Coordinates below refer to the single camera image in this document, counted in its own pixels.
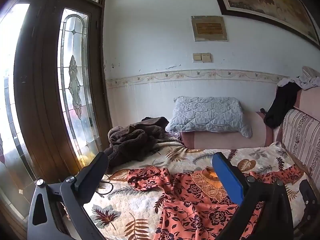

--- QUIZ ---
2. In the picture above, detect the brown fleece garment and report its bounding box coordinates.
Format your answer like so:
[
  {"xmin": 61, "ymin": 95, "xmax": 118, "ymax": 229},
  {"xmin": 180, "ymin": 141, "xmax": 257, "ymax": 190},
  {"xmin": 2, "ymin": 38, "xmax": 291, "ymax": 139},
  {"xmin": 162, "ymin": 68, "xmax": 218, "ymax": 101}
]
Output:
[{"xmin": 104, "ymin": 116, "xmax": 181, "ymax": 173}]

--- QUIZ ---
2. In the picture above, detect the orange floral garment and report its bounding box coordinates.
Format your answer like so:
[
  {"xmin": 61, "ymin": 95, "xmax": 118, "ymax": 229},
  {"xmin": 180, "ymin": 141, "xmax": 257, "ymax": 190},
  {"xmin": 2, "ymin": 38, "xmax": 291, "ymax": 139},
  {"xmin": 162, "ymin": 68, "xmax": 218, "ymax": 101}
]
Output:
[{"xmin": 127, "ymin": 164, "xmax": 304, "ymax": 240}]

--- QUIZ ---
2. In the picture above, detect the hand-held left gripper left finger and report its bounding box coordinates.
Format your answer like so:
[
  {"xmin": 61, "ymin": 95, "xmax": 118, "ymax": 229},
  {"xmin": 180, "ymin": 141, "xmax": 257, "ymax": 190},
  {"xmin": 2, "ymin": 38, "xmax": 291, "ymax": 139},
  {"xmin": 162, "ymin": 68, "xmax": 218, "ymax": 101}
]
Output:
[{"xmin": 27, "ymin": 151, "xmax": 110, "ymax": 240}]

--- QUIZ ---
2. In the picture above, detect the beige light switch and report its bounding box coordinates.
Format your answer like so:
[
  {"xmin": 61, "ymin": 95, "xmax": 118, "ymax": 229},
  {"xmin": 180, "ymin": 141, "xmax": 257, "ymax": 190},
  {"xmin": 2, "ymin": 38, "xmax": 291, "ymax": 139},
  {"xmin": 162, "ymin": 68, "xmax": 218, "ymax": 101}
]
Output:
[{"xmin": 192, "ymin": 53, "xmax": 213, "ymax": 63}]

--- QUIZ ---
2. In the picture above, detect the grey quilted pillow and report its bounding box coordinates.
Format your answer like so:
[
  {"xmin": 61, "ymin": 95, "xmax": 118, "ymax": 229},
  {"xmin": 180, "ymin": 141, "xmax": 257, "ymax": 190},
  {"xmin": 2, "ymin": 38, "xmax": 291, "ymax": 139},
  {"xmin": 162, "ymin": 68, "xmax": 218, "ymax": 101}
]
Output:
[{"xmin": 165, "ymin": 96, "xmax": 252, "ymax": 138}]

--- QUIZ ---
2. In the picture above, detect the black garment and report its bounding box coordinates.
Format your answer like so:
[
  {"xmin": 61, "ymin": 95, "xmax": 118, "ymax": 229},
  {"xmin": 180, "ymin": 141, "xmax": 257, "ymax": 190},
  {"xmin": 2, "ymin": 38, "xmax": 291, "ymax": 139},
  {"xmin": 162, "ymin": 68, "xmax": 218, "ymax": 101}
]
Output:
[{"xmin": 260, "ymin": 82, "xmax": 302, "ymax": 128}]

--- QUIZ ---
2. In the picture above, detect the leaf-print blanket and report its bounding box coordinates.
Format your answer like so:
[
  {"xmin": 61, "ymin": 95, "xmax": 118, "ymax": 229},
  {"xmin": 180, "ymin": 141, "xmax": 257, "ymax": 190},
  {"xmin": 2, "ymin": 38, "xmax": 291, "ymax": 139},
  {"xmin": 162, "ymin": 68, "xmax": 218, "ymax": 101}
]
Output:
[{"xmin": 62, "ymin": 141, "xmax": 309, "ymax": 240}]

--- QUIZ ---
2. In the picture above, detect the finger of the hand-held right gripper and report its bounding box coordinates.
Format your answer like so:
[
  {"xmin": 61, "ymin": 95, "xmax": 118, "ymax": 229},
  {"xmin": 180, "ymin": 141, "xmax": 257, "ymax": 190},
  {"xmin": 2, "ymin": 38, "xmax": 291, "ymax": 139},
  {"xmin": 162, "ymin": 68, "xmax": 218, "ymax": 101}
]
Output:
[{"xmin": 299, "ymin": 180, "xmax": 320, "ymax": 230}]

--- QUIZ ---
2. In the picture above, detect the wooden stained-glass door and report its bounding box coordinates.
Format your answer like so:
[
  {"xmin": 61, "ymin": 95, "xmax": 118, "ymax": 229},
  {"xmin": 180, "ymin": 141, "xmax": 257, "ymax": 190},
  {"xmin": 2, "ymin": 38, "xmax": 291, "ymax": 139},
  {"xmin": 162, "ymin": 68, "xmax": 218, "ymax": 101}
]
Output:
[{"xmin": 0, "ymin": 0, "xmax": 113, "ymax": 233}]

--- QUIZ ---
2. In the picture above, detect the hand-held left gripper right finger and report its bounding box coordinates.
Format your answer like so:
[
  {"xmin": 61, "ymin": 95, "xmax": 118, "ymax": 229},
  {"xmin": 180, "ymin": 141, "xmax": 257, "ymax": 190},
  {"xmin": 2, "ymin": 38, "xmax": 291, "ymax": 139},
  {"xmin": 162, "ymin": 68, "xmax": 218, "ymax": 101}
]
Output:
[{"xmin": 212, "ymin": 152, "xmax": 293, "ymax": 240}]

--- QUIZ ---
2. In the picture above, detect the pink sofa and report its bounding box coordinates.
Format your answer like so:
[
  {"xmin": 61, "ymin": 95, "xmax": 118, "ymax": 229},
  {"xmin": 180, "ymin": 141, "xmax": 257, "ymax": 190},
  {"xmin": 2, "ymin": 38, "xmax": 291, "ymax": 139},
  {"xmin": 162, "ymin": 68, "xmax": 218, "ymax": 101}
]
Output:
[{"xmin": 180, "ymin": 66, "xmax": 320, "ymax": 233}]

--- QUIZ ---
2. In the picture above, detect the framed painting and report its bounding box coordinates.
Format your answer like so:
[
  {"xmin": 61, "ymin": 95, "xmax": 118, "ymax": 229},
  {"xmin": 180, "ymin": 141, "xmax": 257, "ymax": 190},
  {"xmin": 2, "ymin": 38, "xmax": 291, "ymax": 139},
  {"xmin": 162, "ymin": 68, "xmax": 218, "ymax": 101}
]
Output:
[{"xmin": 208, "ymin": 0, "xmax": 320, "ymax": 53}]

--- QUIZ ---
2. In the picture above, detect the black charger with cable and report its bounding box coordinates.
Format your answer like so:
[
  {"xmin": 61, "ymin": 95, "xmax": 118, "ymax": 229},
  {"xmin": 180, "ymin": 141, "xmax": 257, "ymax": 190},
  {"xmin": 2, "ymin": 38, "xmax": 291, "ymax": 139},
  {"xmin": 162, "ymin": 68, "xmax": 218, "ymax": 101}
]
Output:
[{"xmin": 95, "ymin": 174, "xmax": 113, "ymax": 198}]

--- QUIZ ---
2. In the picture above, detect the white garment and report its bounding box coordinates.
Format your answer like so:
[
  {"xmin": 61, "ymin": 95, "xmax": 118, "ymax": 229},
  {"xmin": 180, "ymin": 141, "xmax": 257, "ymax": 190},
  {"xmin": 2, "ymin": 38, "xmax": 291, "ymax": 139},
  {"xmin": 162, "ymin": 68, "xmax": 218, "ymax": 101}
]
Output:
[{"xmin": 277, "ymin": 76, "xmax": 320, "ymax": 91}]

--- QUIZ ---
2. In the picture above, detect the wall plaque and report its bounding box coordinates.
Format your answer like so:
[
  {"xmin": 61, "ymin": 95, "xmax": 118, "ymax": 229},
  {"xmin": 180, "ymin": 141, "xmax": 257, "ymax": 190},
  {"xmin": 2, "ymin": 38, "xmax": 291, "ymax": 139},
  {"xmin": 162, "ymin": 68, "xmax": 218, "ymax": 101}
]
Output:
[{"xmin": 191, "ymin": 15, "xmax": 228, "ymax": 42}]

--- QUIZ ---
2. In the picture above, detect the purple patterned cloth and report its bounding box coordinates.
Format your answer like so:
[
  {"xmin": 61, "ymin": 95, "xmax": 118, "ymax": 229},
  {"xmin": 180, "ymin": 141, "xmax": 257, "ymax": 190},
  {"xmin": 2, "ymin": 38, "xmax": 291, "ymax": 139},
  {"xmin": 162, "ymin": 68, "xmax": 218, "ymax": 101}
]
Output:
[{"xmin": 165, "ymin": 131, "xmax": 184, "ymax": 144}]

